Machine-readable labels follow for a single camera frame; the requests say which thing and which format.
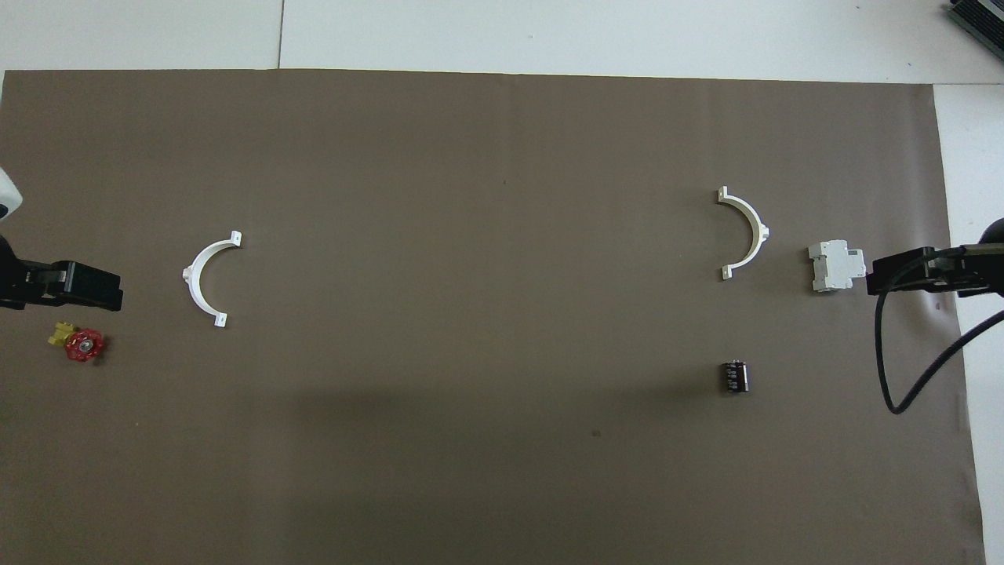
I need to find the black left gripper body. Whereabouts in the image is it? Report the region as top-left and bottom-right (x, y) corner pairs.
(0, 235), (73, 308)

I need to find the white half pipe clamp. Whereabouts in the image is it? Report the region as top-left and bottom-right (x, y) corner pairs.
(183, 231), (242, 328)
(718, 187), (771, 281)

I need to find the dark ribbed device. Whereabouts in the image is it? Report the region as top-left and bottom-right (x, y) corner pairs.
(945, 0), (1004, 40)

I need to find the brown paper mat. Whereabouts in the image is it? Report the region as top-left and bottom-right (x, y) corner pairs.
(0, 69), (986, 565)

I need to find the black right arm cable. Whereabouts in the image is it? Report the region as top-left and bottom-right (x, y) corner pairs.
(875, 247), (1004, 415)

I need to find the red handle brass valve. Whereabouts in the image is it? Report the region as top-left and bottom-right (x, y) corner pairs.
(49, 321), (107, 363)

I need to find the white circuit breaker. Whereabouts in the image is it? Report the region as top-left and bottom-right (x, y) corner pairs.
(809, 239), (868, 293)

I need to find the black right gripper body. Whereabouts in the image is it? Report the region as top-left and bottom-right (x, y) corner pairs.
(933, 245), (1004, 297)

